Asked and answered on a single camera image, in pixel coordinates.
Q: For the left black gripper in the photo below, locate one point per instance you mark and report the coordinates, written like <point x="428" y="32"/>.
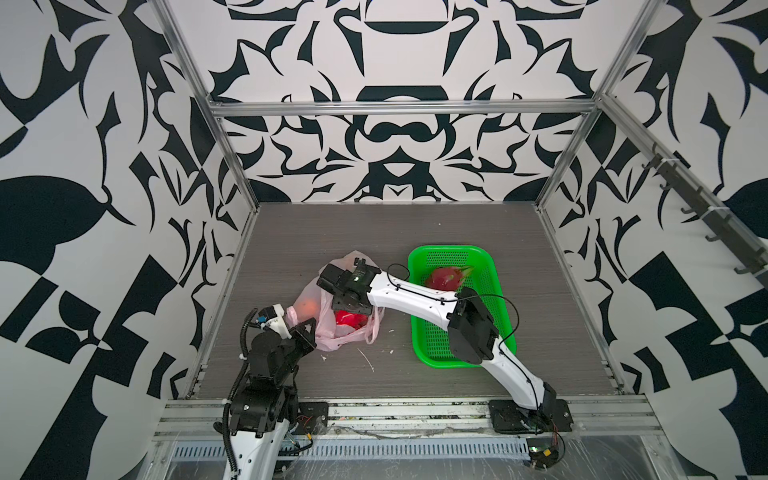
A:
<point x="302" y="339"/>

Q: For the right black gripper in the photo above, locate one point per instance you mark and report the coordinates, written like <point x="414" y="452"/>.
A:
<point x="338" y="305"/>

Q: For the red dragon fruit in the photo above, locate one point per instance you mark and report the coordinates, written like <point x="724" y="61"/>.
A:
<point x="448" y="278"/>

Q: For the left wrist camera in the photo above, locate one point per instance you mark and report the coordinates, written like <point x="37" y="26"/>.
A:
<point x="272" y="318"/>

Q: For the white slotted cable duct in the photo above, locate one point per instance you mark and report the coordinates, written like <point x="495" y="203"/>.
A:
<point x="327" y="449"/>

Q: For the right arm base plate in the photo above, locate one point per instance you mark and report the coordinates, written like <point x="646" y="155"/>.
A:
<point x="507" y="418"/>

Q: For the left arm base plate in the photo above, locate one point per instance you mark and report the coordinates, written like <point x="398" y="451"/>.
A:
<point x="312" y="418"/>

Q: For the black wall hook rack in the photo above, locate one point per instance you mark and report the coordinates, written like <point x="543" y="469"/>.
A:
<point x="702" y="204"/>

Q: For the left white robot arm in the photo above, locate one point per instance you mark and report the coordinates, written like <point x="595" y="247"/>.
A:
<point x="262" y="404"/>

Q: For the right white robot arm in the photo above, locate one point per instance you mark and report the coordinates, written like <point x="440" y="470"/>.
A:
<point x="469" y="324"/>

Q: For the small circuit board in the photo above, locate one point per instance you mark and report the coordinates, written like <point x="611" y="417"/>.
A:
<point x="544" y="453"/>

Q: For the round orange tangerine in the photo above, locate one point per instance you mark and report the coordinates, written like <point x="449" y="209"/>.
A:
<point x="307" y="308"/>

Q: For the aluminium frame rail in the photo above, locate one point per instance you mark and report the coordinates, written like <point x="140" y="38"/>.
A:
<point x="405" y="107"/>

